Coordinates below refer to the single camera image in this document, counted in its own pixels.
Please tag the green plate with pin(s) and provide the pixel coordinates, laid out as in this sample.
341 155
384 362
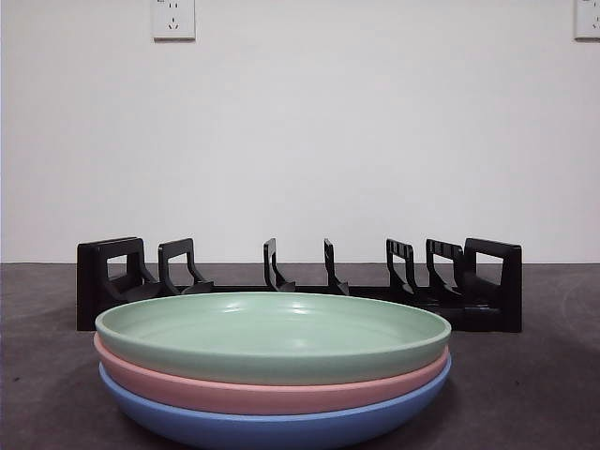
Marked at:
262 361

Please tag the pink plate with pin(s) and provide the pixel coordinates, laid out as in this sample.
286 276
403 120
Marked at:
234 391

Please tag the blue plate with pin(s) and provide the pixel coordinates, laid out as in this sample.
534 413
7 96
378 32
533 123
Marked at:
234 429

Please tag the black plastic dish rack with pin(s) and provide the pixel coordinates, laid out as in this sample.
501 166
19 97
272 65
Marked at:
511 281

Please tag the white wall socket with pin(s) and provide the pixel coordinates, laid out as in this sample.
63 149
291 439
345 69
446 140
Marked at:
172 21
588 19

